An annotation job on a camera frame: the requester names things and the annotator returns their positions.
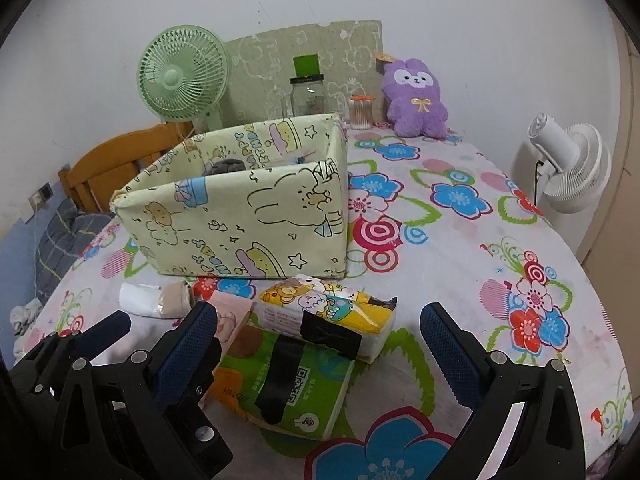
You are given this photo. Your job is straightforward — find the white cloth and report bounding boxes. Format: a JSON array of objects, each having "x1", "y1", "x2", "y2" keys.
[
  {"x1": 119, "y1": 282, "x2": 168, "y2": 320},
  {"x1": 10, "y1": 297, "x2": 45, "y2": 342}
]

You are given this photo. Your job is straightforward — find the black scrunchie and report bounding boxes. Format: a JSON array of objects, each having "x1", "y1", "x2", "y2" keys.
[{"x1": 202, "y1": 158, "x2": 243, "y2": 177}]

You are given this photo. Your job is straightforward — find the grey plaid blanket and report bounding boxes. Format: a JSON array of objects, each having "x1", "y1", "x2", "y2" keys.
[{"x1": 32, "y1": 197, "x2": 118, "y2": 306}]

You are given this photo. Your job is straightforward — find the green patterned board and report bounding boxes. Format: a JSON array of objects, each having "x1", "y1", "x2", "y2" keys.
[{"x1": 222, "y1": 20, "x2": 383, "y2": 123}]

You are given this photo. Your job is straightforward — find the yellow cartoon storage box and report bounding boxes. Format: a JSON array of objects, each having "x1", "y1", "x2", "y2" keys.
[{"x1": 110, "y1": 112, "x2": 349, "y2": 281}]

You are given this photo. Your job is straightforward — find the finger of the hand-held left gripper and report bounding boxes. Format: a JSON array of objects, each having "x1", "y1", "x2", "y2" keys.
[
  {"x1": 167, "y1": 335, "x2": 235, "y2": 480},
  {"x1": 15, "y1": 310, "x2": 132, "y2": 376}
]

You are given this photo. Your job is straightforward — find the small jar with orange lid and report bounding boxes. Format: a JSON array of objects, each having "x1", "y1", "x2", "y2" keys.
[{"x1": 349, "y1": 94, "x2": 375, "y2": 131}]

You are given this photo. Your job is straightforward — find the pink mask packet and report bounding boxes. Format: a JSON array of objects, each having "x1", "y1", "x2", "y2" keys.
[{"x1": 205, "y1": 292, "x2": 258, "y2": 361}]

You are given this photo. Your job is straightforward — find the wooden chair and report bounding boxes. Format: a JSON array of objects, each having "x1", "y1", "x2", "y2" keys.
[{"x1": 57, "y1": 121, "x2": 193, "y2": 213}]

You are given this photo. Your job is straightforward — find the beige door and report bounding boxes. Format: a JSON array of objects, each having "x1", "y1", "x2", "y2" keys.
[{"x1": 575, "y1": 25, "x2": 640, "y2": 281}]

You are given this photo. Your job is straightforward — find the glass jar with green lid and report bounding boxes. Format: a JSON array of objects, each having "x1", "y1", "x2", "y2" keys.
[{"x1": 281, "y1": 54, "x2": 327, "y2": 120}]

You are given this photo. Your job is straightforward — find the beige cloth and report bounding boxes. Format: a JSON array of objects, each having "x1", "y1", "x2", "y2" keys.
[{"x1": 156, "y1": 282, "x2": 194, "y2": 320}]

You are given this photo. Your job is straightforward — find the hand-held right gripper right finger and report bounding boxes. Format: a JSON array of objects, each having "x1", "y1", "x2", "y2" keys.
[{"x1": 420, "y1": 302, "x2": 587, "y2": 480}]

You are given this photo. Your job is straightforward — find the yellow cartoon tissue packet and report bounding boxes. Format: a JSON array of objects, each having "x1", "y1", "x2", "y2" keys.
[{"x1": 250, "y1": 275, "x2": 399, "y2": 362}]

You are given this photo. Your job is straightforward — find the green desk fan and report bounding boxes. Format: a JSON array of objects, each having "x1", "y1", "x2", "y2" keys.
[{"x1": 138, "y1": 27, "x2": 232, "y2": 136}]

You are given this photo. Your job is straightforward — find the white standing fan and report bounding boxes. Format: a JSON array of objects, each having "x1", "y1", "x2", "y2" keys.
[{"x1": 515, "y1": 112, "x2": 613, "y2": 261}]

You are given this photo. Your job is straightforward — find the green tissue packet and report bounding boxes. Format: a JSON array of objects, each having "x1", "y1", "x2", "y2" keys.
[{"x1": 212, "y1": 330, "x2": 357, "y2": 442}]

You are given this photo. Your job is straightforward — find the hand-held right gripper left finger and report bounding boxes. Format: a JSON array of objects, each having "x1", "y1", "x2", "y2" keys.
[{"x1": 49, "y1": 301, "x2": 218, "y2": 480}]

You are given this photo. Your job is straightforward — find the white crumpled cloth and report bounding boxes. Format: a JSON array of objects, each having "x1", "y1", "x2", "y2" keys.
[{"x1": 10, "y1": 297, "x2": 45, "y2": 342}]

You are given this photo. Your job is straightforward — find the purple plush rabbit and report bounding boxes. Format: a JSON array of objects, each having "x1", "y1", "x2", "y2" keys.
[{"x1": 376, "y1": 55, "x2": 449, "y2": 139}]

